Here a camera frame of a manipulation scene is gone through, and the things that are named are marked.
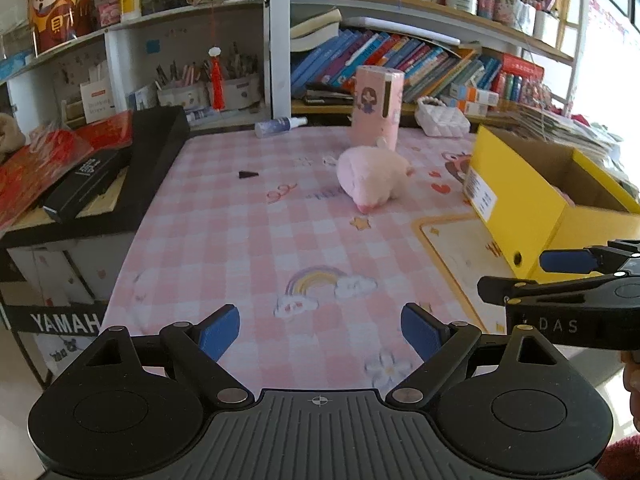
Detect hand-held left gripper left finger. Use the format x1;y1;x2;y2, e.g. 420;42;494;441
82;303;253;408

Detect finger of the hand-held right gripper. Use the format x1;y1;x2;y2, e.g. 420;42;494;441
476;271;623;312
539;239;640;277

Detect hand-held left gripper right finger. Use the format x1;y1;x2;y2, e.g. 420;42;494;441
387;302;566;408

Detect yellow cardboard box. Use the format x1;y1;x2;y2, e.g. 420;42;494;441
462;125;640;283

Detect large pink plush toy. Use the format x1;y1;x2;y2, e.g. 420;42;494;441
336;136;415;213

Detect person's right forearm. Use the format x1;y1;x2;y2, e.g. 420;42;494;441
597;434;640;480

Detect person's right hand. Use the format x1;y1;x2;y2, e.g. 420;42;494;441
621;347;640;433

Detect pink checked tablecloth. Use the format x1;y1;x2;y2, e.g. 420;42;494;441
102;125;640;391

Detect stack of papers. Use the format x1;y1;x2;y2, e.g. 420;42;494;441
500;105;640;196

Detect white quilted handbag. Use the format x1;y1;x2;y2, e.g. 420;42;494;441
415;96;471;138

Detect black electronic keyboard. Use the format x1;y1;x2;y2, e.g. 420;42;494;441
0;105;191;248

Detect black keyboard stand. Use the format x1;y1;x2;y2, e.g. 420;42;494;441
0;247;108;388

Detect red box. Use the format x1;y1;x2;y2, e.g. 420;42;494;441
501;53;545;81

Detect long black box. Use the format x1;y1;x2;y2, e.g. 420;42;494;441
42;149;132;223

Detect clear spray bottle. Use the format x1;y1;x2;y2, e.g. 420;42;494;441
255;116;308;140

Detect red paper sheet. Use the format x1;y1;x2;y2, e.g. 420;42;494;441
75;110;135;150

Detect white pen cup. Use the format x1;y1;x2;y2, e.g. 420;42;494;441
534;10;561;51

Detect pink cylindrical case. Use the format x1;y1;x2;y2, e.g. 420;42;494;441
349;65;405;153

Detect white pen holder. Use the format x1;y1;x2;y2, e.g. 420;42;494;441
222;77;261;106
157;82;208;108

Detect red decorations in plastic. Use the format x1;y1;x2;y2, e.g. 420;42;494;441
0;129;93;231

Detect red tassel ornament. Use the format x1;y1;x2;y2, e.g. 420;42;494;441
207;47;227;111

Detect clear pen cup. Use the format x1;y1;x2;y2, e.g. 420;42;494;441
515;0;536;36

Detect row of colourful books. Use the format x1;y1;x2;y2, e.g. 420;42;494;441
290;30;503;106

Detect black notebooks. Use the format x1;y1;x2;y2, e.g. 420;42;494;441
305;82;356;107

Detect white card red top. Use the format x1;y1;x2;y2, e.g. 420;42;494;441
80;80;117;123

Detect white bookshelf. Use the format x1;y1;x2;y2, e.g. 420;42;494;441
0;0;588;131

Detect beige towel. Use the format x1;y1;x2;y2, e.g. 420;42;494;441
0;112;26;163

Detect stack of thick books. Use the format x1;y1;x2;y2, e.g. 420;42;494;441
290;7;343;53

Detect small pink box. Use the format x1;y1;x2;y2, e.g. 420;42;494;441
95;0;121;28

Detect fortune god figurine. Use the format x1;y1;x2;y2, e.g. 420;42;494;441
27;0;93;53

